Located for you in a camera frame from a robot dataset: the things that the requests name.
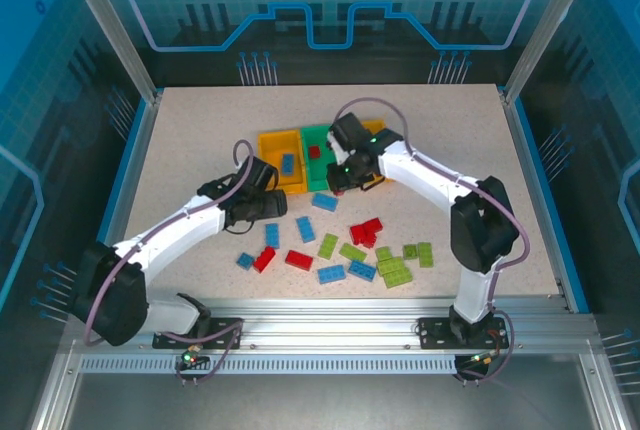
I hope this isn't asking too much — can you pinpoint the green plastic bin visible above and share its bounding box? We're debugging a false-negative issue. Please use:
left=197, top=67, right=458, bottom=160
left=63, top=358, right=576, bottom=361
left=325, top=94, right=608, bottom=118
left=299, top=122, right=341, bottom=193

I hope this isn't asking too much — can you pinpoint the aluminium side rail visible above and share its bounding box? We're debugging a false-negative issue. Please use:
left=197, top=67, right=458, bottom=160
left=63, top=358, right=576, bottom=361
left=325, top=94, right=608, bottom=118
left=102, top=91, right=165, bottom=246
left=501, top=91, right=572, bottom=312

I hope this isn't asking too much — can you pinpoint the yellow plastic bin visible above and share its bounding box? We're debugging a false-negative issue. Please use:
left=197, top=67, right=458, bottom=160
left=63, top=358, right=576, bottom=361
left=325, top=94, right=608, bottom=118
left=360, top=117, right=396, bottom=184
left=256, top=129, right=309, bottom=196

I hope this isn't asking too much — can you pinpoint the aluminium front rail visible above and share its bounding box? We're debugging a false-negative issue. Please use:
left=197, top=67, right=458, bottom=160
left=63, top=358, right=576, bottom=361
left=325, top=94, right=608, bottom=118
left=64, top=297, right=599, bottom=352

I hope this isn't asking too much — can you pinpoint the slotted cable duct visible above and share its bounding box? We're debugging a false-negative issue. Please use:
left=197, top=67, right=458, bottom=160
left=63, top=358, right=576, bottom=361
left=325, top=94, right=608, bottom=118
left=79, top=355, right=460, bottom=376

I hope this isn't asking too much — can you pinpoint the small led connector board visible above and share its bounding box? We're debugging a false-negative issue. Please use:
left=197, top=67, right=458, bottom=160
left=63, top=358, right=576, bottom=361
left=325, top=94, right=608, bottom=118
left=462, top=352, right=497, bottom=370
left=180, top=347, right=209, bottom=370

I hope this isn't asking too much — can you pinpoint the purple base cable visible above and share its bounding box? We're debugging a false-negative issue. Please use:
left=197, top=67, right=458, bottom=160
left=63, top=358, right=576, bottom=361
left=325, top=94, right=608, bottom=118
left=162, top=318, right=247, bottom=387
left=455, top=309, right=517, bottom=382

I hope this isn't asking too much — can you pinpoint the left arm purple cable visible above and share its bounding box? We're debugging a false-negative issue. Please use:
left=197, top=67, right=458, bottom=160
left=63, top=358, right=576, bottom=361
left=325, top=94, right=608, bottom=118
left=82, top=138, right=254, bottom=349

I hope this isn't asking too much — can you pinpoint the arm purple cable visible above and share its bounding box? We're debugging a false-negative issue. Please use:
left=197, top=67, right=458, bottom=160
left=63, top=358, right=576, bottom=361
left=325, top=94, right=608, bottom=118
left=82, top=138, right=254, bottom=349
left=333, top=95, right=531, bottom=311

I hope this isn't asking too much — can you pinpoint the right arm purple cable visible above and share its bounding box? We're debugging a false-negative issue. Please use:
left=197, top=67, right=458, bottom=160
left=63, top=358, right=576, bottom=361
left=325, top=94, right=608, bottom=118
left=333, top=95, right=531, bottom=311

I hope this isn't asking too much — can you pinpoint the aluminium frame post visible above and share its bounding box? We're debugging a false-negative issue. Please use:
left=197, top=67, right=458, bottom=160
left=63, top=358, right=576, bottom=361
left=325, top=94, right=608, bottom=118
left=54, top=0, right=162, bottom=104
left=502, top=0, right=601, bottom=104

